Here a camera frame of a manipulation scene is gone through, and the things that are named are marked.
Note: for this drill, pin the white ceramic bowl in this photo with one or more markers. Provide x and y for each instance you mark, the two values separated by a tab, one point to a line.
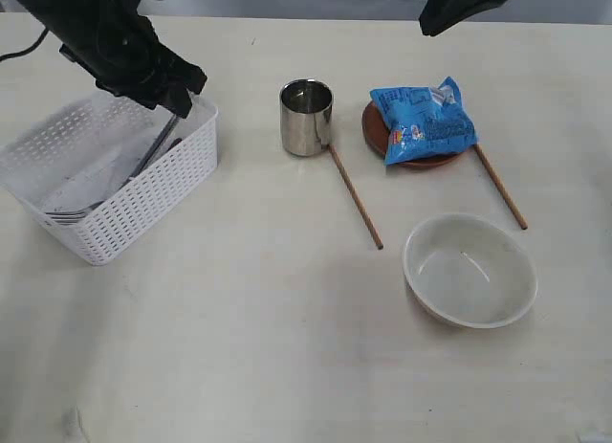
468	273

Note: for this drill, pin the silver metal fork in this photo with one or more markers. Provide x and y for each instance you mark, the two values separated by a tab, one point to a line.
73	216

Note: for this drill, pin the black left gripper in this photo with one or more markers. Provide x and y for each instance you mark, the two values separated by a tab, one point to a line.
165	81

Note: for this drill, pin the round brown wooden plate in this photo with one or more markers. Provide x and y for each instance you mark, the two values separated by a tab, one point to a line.
376	134

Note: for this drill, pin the blue snack packet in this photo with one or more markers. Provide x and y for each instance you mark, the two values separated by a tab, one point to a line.
424	122

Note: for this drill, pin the shiny steel cup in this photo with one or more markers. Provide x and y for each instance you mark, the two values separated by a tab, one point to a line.
306	107

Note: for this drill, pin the white perforated plastic basket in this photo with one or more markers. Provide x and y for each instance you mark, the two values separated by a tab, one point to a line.
84	152

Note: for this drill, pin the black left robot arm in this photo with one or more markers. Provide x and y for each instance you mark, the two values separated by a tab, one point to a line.
120	49

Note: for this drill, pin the brown wooden chopstick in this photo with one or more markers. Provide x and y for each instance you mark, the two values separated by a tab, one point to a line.
356	199
518	216

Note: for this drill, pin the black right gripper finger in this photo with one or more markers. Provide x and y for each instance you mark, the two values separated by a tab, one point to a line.
440	15

